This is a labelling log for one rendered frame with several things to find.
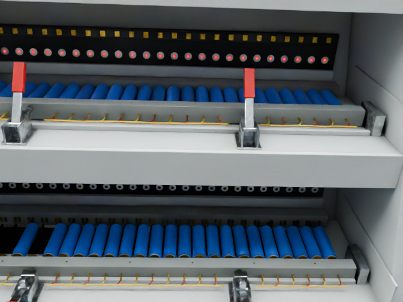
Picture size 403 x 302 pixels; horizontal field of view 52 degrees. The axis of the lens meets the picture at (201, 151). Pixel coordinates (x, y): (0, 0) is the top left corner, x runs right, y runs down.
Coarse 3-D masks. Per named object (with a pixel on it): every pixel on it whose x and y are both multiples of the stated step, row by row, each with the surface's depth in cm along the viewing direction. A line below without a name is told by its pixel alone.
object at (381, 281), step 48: (0, 192) 64; (336, 240) 63; (0, 288) 52; (48, 288) 53; (96, 288) 53; (144, 288) 53; (192, 288) 54; (288, 288) 54; (336, 288) 55; (384, 288) 51
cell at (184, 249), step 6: (180, 228) 62; (186, 228) 61; (180, 234) 60; (186, 234) 60; (180, 240) 59; (186, 240) 59; (180, 246) 58; (186, 246) 58; (180, 252) 57; (186, 252) 57
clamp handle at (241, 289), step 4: (240, 284) 50; (244, 284) 50; (240, 288) 51; (244, 288) 51; (240, 292) 50; (244, 292) 50; (240, 296) 49; (244, 296) 49; (240, 300) 49; (244, 300) 48; (248, 300) 48
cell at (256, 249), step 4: (248, 228) 62; (252, 228) 62; (256, 228) 62; (248, 232) 61; (252, 232) 61; (256, 232) 61; (248, 236) 61; (252, 236) 60; (256, 236) 60; (248, 240) 60; (252, 240) 60; (256, 240) 59; (260, 240) 60; (252, 244) 59; (256, 244) 59; (260, 244) 59; (252, 248) 58; (256, 248) 58; (260, 248) 58; (252, 252) 58; (256, 252) 57; (260, 252) 57; (252, 256) 57
